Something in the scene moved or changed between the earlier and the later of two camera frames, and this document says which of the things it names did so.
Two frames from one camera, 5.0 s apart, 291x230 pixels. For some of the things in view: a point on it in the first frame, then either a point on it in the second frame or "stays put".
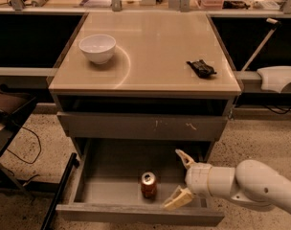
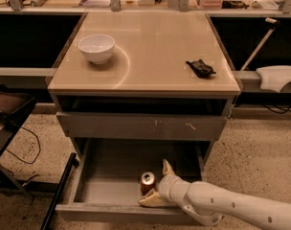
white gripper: (197, 179) → (167, 185)
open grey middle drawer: (131, 179) stays put
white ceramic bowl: (99, 48) stays put
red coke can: (148, 185) stays put
